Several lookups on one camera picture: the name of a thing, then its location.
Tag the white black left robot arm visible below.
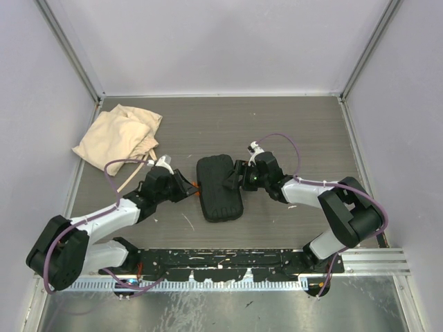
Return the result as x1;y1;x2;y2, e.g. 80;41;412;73
26;166;198;294

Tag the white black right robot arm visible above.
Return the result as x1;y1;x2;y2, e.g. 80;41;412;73
224;152;388;273

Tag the black plastic tool case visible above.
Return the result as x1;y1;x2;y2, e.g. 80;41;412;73
196;154;244;223

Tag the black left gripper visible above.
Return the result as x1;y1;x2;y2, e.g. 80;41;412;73
155;169;198;204

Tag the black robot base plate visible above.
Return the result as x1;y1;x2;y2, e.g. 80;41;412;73
110;249;345;282

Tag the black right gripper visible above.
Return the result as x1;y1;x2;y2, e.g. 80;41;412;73
223;161;269;193

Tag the white slotted cable duct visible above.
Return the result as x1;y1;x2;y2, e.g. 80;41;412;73
66;275;309;293

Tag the beige cloth drawstring bag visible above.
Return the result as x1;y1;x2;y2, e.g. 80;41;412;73
72;104;163;176

